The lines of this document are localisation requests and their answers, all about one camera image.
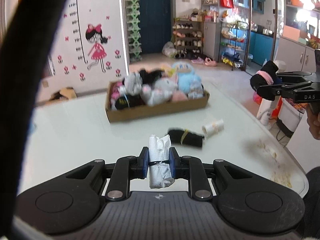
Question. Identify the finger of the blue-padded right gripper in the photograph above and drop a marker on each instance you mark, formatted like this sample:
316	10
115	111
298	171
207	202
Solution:
195	172

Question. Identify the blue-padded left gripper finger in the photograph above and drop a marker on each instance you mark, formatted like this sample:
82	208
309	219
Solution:
123	172

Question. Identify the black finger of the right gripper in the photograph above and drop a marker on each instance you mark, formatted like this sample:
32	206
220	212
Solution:
275	91

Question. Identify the black and pink sock roll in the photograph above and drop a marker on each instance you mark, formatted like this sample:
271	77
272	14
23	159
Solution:
264	78

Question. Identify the white sock bundle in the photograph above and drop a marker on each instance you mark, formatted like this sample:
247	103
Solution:
159	163

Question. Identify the person's hand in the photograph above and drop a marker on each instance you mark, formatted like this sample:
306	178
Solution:
313	123

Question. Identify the black rolled sock yellow band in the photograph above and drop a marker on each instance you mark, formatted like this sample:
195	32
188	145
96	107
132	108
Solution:
185	137

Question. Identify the white cream rolled sock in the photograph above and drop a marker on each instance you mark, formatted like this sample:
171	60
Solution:
213	128

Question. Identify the cardboard tray box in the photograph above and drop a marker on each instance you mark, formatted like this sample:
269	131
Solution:
145	111

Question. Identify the black sock roll in box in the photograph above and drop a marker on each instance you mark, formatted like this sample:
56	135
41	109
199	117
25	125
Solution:
128	101

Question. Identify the pink fluffy plush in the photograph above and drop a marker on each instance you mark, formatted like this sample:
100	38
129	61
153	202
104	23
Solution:
178	96

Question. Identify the grey plush mouse toy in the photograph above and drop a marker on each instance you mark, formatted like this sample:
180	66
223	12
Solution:
160	92

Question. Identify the blue plush doll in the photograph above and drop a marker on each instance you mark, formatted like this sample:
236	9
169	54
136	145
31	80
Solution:
187	80

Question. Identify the grey sock bundle in box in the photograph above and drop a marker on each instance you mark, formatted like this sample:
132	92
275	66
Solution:
133	84

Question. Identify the open cardboard box on floor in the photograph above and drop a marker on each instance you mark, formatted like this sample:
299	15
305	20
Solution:
67	93

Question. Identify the wooden shoe rack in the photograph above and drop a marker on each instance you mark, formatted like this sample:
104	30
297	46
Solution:
187	36

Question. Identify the girl height chart sticker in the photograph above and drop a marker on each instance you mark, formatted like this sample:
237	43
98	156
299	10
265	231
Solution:
94	35

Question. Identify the dark blue door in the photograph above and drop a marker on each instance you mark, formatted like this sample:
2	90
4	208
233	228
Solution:
155	25

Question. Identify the green white folding rack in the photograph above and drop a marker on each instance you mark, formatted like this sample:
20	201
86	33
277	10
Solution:
132	13

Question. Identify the black wire shelf cart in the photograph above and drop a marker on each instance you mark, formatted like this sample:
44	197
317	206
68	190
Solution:
233	44

